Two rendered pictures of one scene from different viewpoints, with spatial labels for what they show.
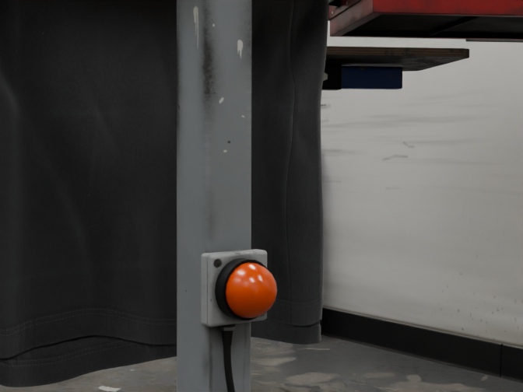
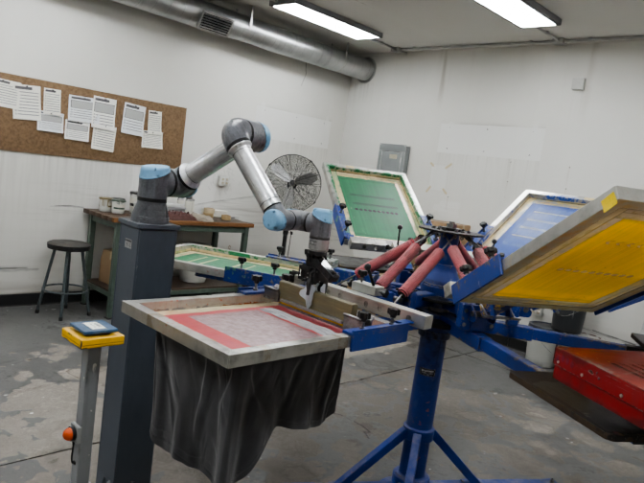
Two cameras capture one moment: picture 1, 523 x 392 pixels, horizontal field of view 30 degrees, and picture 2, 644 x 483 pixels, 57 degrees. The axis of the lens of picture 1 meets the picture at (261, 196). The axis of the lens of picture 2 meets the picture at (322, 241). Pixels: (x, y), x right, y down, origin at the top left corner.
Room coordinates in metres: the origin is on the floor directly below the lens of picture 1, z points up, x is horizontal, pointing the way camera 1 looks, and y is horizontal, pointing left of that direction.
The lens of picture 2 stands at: (1.03, -1.72, 1.50)
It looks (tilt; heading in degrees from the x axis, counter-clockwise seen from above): 7 degrees down; 81
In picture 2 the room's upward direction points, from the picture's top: 8 degrees clockwise
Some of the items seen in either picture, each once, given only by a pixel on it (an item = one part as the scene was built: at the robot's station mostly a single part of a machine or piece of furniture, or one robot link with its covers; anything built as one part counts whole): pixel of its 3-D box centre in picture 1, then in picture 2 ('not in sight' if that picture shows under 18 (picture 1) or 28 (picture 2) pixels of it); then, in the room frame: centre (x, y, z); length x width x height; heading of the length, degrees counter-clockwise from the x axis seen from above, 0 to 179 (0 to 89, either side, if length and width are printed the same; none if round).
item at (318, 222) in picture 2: not in sight; (320, 223); (1.37, 0.43, 1.31); 0.09 x 0.08 x 0.11; 141
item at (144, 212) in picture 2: not in sight; (150, 209); (0.73, 0.77, 1.25); 0.15 x 0.15 x 0.10
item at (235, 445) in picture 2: not in sight; (289, 409); (1.30, 0.08, 0.74); 0.46 x 0.04 x 0.42; 37
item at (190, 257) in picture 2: not in sight; (261, 252); (1.22, 1.27, 1.05); 1.08 x 0.61 x 0.23; 157
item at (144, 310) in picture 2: not in sight; (269, 319); (1.22, 0.28, 0.97); 0.79 x 0.58 x 0.04; 37
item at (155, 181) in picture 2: not in sight; (155, 180); (0.73, 0.78, 1.37); 0.13 x 0.12 x 0.14; 51
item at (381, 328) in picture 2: not in sight; (376, 334); (1.58, 0.20, 0.98); 0.30 x 0.05 x 0.07; 37
